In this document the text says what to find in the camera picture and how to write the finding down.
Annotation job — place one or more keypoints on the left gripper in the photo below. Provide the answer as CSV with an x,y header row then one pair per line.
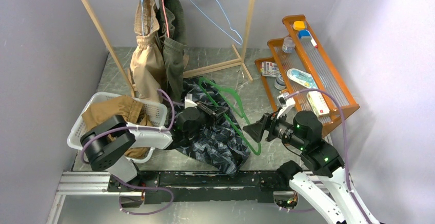
x,y
214,110

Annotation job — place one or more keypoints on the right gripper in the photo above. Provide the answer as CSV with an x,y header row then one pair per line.
x,y
268,122

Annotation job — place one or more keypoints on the white plastic laundry basket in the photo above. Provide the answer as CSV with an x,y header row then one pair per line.
x,y
156,112

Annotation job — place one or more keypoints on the brown shorts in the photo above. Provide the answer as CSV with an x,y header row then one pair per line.
x,y
131,110

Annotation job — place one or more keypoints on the light blue wire hanger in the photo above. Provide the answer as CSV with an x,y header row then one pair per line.
x,y
214,12

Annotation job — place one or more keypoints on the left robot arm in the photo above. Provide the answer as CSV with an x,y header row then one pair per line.
x,y
104,146

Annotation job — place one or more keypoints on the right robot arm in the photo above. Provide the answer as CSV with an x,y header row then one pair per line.
x,y
342,204

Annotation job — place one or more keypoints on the beige shorts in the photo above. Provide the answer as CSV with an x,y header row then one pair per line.
x,y
147,64

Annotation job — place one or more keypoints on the olive green shorts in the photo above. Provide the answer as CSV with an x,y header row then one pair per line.
x,y
173,47

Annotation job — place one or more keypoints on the round tin can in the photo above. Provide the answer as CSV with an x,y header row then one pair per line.
x,y
279,83

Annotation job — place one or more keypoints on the white red box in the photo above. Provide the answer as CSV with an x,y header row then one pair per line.
x,y
318,104

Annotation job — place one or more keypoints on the wooden clothes rack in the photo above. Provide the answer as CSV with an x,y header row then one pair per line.
x,y
238,61

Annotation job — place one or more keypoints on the light blue oval package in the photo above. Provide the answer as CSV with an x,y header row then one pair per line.
x,y
302,78

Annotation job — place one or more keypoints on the colourful snack packet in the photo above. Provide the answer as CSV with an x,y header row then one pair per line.
x,y
269,69

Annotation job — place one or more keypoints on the orange wooden shelf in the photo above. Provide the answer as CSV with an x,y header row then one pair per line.
x,y
312,58

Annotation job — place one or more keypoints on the clear plastic jar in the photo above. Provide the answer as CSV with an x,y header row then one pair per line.
x,y
288,45

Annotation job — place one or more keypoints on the blue white box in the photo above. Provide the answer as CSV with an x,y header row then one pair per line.
x,y
305,36

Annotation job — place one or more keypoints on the yellow sponge block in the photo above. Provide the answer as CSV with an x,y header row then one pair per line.
x,y
299,25

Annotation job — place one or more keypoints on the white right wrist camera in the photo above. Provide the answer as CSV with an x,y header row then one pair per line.
x,y
286,104

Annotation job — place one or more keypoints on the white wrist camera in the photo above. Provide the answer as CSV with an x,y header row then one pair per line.
x,y
189,102
286,104

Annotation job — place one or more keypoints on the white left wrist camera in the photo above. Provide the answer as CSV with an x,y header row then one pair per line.
x,y
189,102

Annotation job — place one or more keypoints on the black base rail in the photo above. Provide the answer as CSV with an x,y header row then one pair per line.
x,y
263,186

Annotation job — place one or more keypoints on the pink wire hanger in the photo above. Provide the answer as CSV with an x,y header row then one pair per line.
x,y
165,17

